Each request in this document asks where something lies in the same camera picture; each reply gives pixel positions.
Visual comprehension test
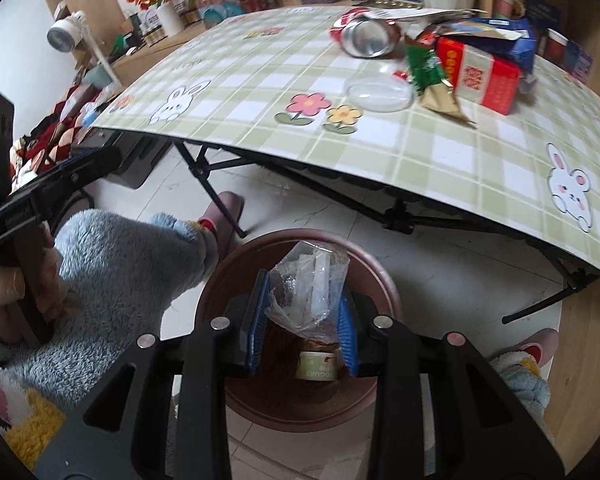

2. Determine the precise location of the clear plastic bag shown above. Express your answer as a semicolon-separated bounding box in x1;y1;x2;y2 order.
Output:
267;240;351;341

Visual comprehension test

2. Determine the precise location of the person's left leg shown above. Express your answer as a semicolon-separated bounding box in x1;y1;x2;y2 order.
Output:
0;209;221;471

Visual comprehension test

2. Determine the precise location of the red and white box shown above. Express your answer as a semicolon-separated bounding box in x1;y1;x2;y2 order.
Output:
436;36;523;116

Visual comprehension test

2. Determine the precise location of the pink left slipper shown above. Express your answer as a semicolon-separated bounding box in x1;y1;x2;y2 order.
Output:
198;191;246;261

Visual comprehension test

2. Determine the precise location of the checked bunny tablecloth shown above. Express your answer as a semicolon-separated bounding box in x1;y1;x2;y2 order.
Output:
87;2;600;281

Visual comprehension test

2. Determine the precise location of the dark blue gift box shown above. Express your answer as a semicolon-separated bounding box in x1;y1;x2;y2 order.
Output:
517;0;563;31

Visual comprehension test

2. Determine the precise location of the black case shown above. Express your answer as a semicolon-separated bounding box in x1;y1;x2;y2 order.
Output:
72;127;171;188

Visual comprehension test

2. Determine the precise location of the person's left hand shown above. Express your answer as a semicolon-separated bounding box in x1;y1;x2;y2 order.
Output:
0;224;73;333

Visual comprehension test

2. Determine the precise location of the clear plastic lid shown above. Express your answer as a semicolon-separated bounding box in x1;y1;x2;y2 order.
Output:
347;67;415;112

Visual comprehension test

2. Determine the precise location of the crushed red drink can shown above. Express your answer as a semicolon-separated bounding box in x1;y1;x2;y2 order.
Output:
330;7;405;58

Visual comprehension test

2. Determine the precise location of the small blue carton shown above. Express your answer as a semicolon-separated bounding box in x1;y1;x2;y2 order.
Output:
562;40;595;81

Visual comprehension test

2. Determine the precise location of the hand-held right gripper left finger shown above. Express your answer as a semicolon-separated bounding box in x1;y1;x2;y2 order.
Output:
35;270;273;480

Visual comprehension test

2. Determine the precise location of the white cylinder vase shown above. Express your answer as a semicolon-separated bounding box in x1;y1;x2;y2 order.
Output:
156;2;186;37

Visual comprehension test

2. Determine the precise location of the striped wicker planter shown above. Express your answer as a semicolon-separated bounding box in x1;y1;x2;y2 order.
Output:
195;0;268;28

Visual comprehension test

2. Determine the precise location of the black folding table frame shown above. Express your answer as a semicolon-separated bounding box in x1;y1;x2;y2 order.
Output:
170;140;600;323

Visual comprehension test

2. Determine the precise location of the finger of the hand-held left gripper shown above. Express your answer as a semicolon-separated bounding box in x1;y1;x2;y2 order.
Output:
40;146;123;207
50;155;95;175

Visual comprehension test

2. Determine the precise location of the person's leg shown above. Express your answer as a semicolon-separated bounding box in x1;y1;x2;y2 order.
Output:
490;350;551;441
0;209;221;471

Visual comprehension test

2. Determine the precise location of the green yogurt cup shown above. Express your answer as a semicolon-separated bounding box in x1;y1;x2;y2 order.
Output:
294;350;342;382

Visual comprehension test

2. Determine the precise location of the gold foil packet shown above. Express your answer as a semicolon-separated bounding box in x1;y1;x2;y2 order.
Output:
419;82;477;127

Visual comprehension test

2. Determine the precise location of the red cup with white rim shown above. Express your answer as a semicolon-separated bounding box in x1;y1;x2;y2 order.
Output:
545;27;571;61

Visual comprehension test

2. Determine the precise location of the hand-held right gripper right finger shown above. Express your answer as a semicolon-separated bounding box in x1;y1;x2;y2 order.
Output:
336;290;566;480

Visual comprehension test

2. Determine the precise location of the red and white checked blanket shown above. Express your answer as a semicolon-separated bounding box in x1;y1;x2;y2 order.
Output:
10;77;126;191

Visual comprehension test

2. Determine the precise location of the white packet of coloured sticks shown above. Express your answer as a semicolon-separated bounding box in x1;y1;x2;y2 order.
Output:
380;7;523;41

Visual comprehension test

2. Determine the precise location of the brown plastic bin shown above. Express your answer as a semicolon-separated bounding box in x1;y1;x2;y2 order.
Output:
195;230;406;428

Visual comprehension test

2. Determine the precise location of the gold leaf tray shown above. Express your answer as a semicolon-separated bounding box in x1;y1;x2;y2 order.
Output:
367;1;426;11

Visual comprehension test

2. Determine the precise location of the person's right leg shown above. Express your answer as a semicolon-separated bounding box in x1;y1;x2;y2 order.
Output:
490;350;551;441

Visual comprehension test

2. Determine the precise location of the pink right slipper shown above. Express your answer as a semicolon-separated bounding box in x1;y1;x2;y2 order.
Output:
511;328;560;368

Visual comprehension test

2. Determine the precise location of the blue cardboard box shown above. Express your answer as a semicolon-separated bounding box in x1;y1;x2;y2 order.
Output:
442;17;538;73

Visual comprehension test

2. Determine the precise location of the person's left forearm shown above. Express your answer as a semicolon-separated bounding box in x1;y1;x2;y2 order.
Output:
0;310;46;376

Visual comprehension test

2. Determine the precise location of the white desk fan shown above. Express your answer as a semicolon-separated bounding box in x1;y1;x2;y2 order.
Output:
46;10;123;86

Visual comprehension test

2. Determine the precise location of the pink slipper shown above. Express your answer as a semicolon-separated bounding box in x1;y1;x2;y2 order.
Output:
198;191;246;261
511;328;560;368

